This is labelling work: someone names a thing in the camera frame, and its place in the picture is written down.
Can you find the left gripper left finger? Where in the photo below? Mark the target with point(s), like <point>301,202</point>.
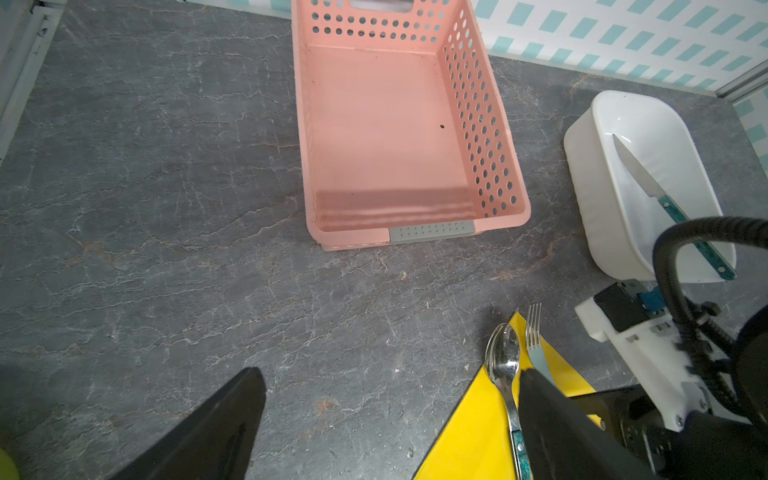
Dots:
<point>214,442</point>

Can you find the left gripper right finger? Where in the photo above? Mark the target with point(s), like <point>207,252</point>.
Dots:
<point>563,443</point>

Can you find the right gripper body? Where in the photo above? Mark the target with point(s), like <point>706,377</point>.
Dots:
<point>629,415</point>

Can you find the spoon with teal handle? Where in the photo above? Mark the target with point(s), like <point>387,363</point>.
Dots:
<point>502,364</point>

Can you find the fork with teal handle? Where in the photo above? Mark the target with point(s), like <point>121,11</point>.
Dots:
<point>534,344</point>

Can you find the knife with teal handle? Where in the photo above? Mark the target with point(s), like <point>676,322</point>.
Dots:
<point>654,190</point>

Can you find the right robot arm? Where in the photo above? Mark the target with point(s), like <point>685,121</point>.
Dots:
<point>729,440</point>

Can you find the yellow paper napkin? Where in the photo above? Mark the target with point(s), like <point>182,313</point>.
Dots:
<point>474,443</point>

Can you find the white plastic bin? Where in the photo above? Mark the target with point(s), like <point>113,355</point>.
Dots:
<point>621,221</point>

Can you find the green plastic bowl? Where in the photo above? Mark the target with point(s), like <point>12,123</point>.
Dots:
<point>8,469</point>

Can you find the pink plastic basket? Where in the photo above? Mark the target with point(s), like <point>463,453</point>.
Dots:
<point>403,133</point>

